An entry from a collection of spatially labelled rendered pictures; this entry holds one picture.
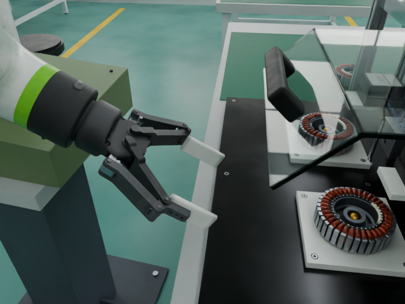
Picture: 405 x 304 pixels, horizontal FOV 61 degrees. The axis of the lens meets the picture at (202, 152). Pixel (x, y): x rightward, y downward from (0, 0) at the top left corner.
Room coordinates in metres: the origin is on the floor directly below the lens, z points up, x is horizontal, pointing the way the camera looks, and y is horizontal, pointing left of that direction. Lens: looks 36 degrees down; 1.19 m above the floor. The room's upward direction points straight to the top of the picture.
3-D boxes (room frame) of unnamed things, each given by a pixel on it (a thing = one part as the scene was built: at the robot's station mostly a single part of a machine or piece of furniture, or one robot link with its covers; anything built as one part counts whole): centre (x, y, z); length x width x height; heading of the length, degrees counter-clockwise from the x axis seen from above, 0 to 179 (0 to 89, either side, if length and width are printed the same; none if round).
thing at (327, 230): (0.37, -0.23, 0.80); 0.11 x 0.11 x 0.04
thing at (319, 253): (0.37, -0.23, 0.78); 0.15 x 0.15 x 0.01; 83
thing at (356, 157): (0.61, -0.26, 0.78); 0.15 x 0.15 x 0.01; 83
